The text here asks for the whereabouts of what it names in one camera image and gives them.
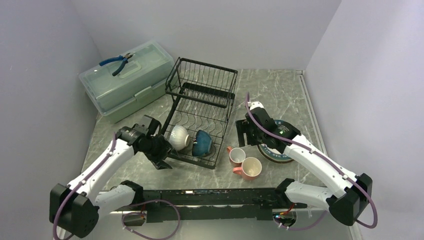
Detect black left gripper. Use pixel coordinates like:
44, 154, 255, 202
139, 134, 180, 170

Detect small pink mug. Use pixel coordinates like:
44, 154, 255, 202
226, 146, 246, 167

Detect white ceramic bowl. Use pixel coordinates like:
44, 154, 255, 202
168, 125, 191, 152

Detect green rimmed white plate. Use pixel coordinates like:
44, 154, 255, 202
257, 119, 300, 164

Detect large pink mug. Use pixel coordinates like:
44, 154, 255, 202
232, 157, 263, 181

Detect dark blue tan bowl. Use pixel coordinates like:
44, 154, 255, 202
192, 130, 213, 157

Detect black wire dish rack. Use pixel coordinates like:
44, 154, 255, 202
161, 57, 238, 170

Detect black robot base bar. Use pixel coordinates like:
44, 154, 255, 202
110, 188, 309, 223

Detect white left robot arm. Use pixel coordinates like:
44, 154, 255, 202
49, 115, 172, 240

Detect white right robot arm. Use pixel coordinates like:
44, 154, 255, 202
235, 105, 378, 229

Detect clear plastic storage box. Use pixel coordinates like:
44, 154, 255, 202
79, 40, 175, 123

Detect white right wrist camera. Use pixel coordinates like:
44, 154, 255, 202
247, 101, 264, 111

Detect blue handled pliers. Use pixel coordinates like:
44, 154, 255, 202
99, 52, 135, 77

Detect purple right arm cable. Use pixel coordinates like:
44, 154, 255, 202
244, 92, 379, 232

